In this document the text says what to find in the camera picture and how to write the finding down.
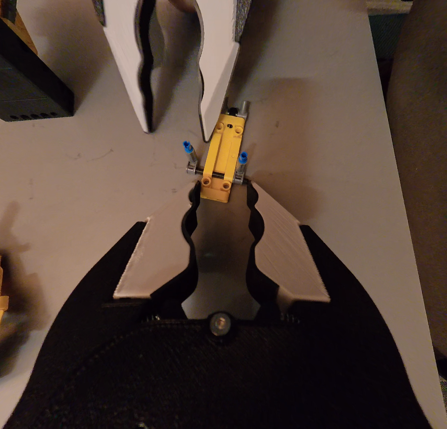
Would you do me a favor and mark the yellow toy frame piece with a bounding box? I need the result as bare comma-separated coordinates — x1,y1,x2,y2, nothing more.
196,100,252,203

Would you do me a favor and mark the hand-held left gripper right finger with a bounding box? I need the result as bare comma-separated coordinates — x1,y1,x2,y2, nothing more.
245,182,331,313

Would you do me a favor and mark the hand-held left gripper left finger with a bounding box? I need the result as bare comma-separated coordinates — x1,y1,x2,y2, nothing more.
113,182,201,307

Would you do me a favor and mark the small yellow toy assembly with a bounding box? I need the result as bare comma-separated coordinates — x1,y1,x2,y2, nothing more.
0,254,11,332

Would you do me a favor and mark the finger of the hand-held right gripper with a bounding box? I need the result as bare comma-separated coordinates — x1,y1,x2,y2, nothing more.
99,0,156,134
190,0,241,143

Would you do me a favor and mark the grey connector with blue pin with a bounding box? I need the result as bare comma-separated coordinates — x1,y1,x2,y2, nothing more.
182,141,200,175

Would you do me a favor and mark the black block with yellow beams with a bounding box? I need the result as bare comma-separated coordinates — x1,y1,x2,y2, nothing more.
0,0,75,123

